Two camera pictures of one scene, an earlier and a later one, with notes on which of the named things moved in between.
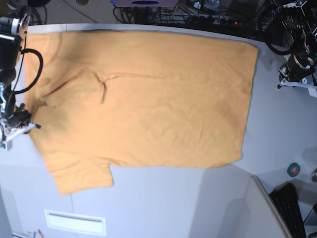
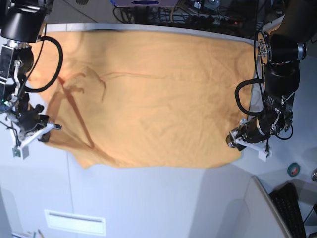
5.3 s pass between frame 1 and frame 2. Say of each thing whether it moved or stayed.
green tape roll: stayed
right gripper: moved
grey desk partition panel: stayed
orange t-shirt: moved
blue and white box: stayed
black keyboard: stayed
